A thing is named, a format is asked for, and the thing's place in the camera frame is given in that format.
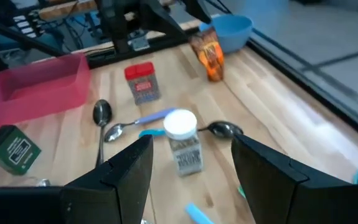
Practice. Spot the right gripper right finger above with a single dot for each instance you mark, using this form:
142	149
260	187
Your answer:
275	193

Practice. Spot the iridescent green spoon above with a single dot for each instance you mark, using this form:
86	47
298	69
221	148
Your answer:
241	191

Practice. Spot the orange brown snack packet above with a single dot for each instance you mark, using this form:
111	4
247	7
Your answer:
210	56

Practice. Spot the plain silver spoon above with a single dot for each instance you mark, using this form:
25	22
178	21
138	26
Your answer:
42	182

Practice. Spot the all black long spoon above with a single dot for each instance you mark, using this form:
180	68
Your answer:
102	112

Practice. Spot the black aluminium table frame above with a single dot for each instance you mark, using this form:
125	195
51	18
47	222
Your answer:
104	59

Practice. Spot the white lid spice jar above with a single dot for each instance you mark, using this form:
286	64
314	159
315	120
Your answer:
183	146

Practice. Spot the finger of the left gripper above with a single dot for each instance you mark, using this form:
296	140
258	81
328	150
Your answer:
199	9

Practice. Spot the blue bowl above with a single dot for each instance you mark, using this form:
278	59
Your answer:
233	31

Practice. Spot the wooden workbench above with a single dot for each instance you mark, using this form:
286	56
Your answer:
63	7

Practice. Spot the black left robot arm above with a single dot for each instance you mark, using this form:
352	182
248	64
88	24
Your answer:
119	18

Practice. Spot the pink plastic tray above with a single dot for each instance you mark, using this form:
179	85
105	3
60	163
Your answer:
35	96

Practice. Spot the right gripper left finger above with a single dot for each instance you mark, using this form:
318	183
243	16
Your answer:
119	186

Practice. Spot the green pepper spice tin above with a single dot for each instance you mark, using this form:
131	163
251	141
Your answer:
10	151

